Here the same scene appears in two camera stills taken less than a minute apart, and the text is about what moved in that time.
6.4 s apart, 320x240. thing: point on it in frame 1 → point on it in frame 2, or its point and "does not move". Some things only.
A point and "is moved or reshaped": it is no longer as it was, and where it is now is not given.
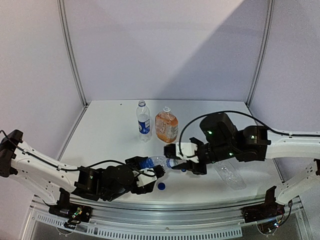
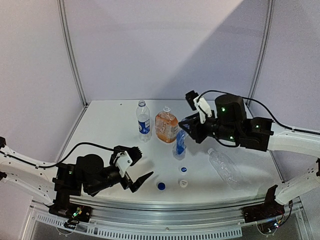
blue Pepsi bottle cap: (161, 186) does not move
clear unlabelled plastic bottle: (231, 176) does not move
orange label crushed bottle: (166, 125) does not move
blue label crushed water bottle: (153, 161) is moved or reshaped
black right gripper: (189, 166) → (195, 132)
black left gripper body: (133, 160) → (127, 182)
